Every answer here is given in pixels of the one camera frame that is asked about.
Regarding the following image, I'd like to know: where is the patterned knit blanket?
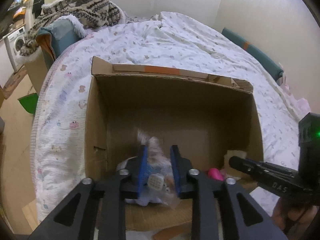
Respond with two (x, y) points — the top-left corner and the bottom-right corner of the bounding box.
(20, 0), (124, 57)

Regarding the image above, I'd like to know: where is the teal bolster by wall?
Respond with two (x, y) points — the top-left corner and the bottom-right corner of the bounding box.
(221, 28), (284, 81)

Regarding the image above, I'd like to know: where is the green plastic bin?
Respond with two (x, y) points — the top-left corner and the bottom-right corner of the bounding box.
(18, 93), (39, 115)

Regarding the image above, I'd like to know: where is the white patterned bed quilt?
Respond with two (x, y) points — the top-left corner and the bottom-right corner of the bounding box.
(30, 12), (304, 220)

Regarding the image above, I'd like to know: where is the blue whale plush scrunchie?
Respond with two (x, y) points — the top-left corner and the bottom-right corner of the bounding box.
(125, 158), (180, 209)

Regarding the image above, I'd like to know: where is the brown door mat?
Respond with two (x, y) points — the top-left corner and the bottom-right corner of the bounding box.
(2, 66), (27, 99)

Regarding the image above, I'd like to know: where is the teal cushion at bed foot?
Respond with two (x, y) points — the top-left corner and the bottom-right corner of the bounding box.
(35, 15), (87, 70)

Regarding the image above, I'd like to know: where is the pink soft toy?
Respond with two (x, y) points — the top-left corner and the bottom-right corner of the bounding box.
(208, 168), (224, 181)

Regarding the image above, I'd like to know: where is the white washing machine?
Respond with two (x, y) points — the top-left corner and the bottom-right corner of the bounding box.
(4, 25), (25, 73)

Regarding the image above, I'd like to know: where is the clear plastic packaged hair accessory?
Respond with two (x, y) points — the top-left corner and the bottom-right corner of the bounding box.
(136, 129), (180, 209)

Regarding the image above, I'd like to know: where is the dark hanging garment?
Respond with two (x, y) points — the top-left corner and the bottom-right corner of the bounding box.
(32, 0), (44, 18)

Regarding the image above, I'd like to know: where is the beige lace scrunchie with card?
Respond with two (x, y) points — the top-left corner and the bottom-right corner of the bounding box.
(152, 222), (191, 240)

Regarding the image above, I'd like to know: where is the person's right hand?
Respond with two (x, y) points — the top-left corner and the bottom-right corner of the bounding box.
(271, 198), (319, 239)

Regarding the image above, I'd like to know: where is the brown cardboard box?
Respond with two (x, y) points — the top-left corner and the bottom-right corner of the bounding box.
(84, 56), (265, 231)

